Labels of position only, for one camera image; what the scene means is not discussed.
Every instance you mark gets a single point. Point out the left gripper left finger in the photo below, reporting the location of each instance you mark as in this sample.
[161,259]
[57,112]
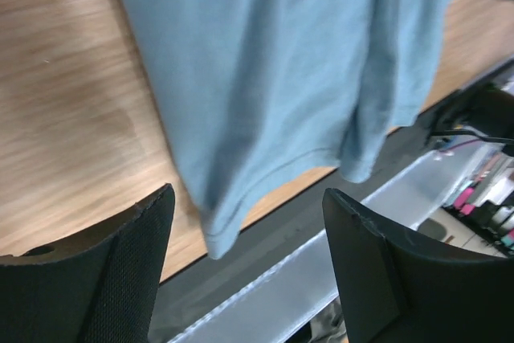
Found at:
[97,285]

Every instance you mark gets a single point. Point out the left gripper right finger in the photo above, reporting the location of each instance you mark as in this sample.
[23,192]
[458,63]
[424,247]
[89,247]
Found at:
[398,285]

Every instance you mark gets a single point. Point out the grey-blue t shirt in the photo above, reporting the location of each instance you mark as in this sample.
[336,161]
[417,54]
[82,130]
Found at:
[253,93]

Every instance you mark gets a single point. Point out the aluminium front rail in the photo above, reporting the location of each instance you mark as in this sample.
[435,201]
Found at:
[279,301]

